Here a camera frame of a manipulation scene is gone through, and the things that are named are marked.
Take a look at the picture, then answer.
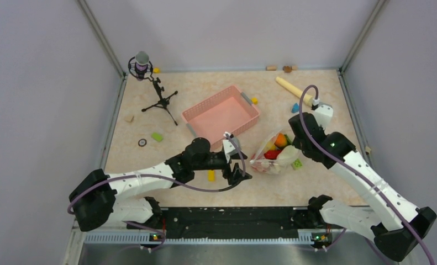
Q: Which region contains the yellow toy block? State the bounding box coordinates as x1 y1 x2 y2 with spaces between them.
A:
208 170 216 182

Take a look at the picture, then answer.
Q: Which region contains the yellow mango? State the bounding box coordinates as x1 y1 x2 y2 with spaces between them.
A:
264 141 277 152

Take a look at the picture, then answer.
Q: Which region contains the blue toy block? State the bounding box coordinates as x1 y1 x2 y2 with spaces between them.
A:
291 103 299 114

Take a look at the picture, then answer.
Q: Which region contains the brown piece at back wall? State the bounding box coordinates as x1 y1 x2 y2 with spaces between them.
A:
282 65 298 73

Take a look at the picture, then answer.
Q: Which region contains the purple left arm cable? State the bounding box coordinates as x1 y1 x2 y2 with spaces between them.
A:
67 132 248 253

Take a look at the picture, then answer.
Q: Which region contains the clear dotted zip top bag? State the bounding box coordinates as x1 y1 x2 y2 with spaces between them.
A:
250 127 301 175

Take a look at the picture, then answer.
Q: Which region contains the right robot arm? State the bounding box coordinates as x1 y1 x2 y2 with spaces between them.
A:
288 112 437 264

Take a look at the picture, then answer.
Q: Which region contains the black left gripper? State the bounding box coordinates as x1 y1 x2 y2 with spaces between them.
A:
193 152 252 184

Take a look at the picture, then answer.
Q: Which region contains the light wooden block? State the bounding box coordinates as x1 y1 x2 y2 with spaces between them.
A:
124 115 134 123

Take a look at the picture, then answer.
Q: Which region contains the pink plastic basket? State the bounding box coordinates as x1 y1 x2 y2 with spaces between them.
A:
182 85 260 151

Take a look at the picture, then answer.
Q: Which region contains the white radish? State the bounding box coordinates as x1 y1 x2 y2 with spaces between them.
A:
276 145 300 163

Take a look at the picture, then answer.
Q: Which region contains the red chili pepper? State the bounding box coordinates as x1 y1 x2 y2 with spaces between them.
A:
264 150 282 160

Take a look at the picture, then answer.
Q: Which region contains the microphone on black tripod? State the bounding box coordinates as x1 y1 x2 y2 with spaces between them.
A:
128 51 178 126

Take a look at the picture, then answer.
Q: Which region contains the green orange mango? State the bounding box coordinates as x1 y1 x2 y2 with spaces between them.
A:
274 133 291 150

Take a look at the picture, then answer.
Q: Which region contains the green toy brick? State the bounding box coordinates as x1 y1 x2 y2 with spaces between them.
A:
291 159 303 170

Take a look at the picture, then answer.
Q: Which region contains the green rectangular block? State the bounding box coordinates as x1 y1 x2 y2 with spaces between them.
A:
151 132 164 142

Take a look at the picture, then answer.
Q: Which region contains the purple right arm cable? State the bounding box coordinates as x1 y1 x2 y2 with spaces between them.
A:
298 84 436 265

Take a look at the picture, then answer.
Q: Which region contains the beige wooden rolling pin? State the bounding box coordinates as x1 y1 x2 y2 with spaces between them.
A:
275 77 314 107

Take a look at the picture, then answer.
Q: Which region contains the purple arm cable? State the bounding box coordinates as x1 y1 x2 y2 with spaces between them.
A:
298 84 436 265
67 132 248 253

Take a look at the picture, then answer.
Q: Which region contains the small round token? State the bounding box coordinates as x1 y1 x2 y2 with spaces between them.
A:
138 139 147 147

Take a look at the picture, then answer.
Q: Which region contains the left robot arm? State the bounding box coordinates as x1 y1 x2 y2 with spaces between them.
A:
67 134 252 232

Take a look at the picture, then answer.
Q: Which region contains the small yellow cube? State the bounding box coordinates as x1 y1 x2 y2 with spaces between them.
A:
251 97 259 105

